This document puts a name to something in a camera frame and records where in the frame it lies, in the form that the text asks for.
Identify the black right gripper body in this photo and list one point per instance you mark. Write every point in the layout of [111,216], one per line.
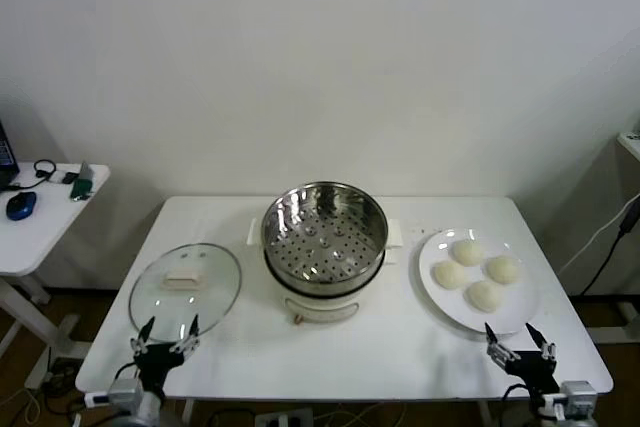
[532,372]

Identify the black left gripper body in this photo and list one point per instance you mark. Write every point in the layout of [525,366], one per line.
[157,362]

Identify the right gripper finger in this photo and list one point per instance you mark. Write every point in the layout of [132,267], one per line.
[546,349]
[500,353]

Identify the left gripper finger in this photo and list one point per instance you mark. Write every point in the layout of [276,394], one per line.
[191,337]
[142,339]

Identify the white steamed baozi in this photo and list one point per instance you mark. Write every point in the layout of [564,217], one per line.
[468,252]
[450,274]
[484,295]
[503,269]

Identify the perforated steel steamer basket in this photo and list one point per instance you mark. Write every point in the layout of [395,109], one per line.
[300,207]

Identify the large white plate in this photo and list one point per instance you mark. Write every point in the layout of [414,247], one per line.
[520,307]

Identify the cream electric cooker pot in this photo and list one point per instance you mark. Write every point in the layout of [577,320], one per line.
[320,308]

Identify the white side table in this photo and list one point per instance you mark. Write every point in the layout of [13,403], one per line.
[50,237]

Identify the green flat gadget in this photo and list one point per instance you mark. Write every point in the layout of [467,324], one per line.
[82,182]

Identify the blue computer mouse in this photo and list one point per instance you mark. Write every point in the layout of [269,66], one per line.
[21,204]

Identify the computer monitor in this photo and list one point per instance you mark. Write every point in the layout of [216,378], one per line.
[5,157]

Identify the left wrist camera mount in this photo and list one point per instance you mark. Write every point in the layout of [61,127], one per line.
[122,392]

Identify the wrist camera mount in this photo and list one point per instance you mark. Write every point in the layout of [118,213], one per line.
[577,394]
[122,392]

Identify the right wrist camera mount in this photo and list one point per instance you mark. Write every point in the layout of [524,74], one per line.
[577,394]

